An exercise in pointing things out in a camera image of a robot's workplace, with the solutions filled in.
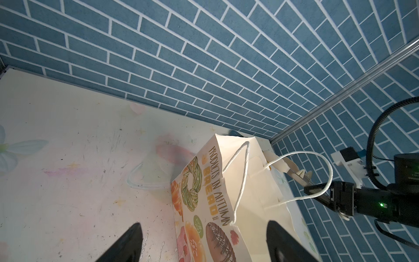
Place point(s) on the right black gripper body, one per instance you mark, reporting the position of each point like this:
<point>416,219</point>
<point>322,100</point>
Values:
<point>339,198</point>

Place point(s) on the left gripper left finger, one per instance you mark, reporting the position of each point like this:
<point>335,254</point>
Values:
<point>127,248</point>

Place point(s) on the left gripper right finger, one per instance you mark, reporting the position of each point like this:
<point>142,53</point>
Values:
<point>283,247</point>

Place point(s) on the white printed paper bag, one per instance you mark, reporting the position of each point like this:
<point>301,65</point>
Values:
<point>223,200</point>

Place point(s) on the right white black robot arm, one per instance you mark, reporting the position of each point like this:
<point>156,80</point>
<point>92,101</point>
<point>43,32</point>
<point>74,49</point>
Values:
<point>399,202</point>

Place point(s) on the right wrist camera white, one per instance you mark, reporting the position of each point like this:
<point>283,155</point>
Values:
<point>352,162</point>

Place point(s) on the right aluminium corner post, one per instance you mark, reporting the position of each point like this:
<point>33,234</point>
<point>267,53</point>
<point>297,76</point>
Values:
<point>381,68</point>

